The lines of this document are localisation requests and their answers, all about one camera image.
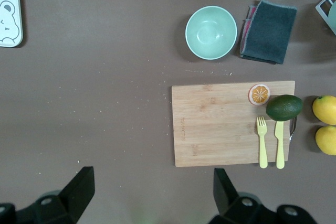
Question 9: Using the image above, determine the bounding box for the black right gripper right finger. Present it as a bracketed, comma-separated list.
[209, 167, 318, 224]

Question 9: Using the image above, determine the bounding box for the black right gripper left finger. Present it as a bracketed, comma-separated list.
[0, 166, 95, 224]

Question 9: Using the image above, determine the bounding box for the yellow plastic fork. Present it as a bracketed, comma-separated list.
[256, 115, 269, 169]

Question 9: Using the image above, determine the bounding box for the yellow plastic knife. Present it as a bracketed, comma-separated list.
[274, 120, 286, 169]

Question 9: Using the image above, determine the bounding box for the wooden cutting board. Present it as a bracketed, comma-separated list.
[171, 80, 296, 168]

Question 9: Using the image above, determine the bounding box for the metal peeler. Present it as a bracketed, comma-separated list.
[288, 116, 298, 142]

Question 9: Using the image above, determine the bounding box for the dark green avocado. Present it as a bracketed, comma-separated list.
[266, 94, 304, 122]

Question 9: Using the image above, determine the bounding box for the yellow lemon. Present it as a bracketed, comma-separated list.
[312, 95, 336, 126]
[314, 125, 336, 156]

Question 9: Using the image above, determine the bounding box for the orange slice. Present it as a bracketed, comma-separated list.
[248, 83, 271, 106]

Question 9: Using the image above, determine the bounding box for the pale green bowl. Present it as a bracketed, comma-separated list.
[185, 5, 238, 60]

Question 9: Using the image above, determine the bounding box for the dark grey folded cloth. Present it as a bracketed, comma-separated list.
[238, 0, 298, 65]

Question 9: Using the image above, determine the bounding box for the pale green cup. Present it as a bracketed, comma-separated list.
[327, 0, 336, 35]

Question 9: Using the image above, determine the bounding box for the white wire rack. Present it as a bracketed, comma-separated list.
[315, 0, 336, 37]

